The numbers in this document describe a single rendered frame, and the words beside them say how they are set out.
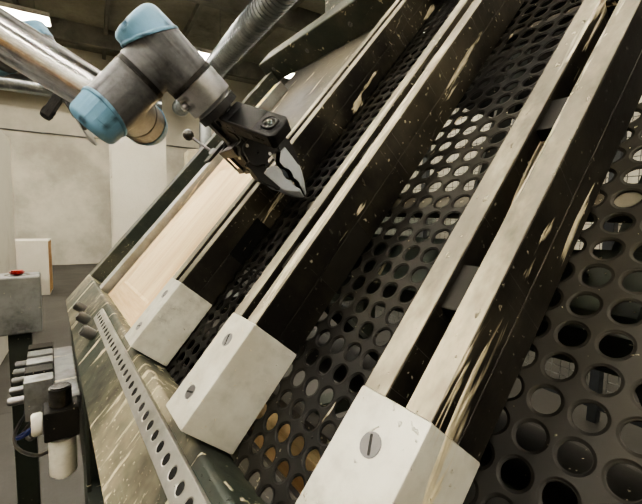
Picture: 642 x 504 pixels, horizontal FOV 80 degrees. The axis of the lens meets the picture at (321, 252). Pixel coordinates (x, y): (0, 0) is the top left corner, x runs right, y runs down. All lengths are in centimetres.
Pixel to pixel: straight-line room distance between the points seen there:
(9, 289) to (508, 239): 142
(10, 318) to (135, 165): 368
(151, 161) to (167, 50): 445
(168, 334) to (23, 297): 87
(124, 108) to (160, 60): 8
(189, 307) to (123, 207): 434
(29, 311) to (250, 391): 115
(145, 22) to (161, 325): 44
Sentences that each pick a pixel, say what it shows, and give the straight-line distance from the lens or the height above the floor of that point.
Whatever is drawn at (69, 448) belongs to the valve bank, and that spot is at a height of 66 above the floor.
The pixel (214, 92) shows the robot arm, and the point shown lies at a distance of 64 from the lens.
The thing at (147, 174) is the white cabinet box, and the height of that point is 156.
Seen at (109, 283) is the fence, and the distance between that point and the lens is 134.
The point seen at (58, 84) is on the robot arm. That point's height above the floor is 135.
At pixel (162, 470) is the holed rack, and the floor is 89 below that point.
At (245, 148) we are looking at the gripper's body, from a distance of 65.
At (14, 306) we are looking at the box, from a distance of 153.
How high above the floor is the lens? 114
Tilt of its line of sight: 6 degrees down
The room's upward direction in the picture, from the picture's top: 1 degrees clockwise
